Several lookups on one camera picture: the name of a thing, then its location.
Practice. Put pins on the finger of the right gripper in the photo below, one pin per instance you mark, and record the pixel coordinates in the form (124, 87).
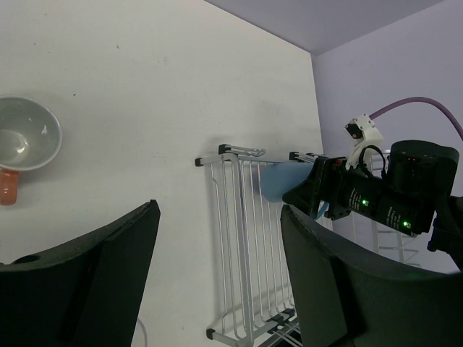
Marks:
(304, 196)

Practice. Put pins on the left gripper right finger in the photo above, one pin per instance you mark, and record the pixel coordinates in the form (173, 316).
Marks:
(346, 295)

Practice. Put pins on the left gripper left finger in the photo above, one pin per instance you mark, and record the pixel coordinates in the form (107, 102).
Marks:
(84, 292)

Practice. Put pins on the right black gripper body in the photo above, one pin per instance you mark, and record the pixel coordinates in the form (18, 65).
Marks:
(344, 190)

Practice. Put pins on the plain blue cup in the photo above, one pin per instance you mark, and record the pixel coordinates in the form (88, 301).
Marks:
(278, 179)

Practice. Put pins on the orange ceramic mug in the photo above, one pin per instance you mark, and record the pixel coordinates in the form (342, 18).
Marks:
(31, 137)

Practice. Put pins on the blue flowered mug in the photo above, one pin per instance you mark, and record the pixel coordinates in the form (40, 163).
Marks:
(324, 206)

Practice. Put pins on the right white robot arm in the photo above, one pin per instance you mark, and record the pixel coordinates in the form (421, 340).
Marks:
(412, 195)

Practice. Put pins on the clear plastic glass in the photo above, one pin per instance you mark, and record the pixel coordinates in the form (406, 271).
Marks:
(140, 334)

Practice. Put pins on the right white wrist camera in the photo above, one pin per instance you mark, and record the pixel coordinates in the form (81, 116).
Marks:
(366, 136)

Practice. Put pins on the white wire dish rack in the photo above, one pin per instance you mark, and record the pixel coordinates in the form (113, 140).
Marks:
(255, 298)

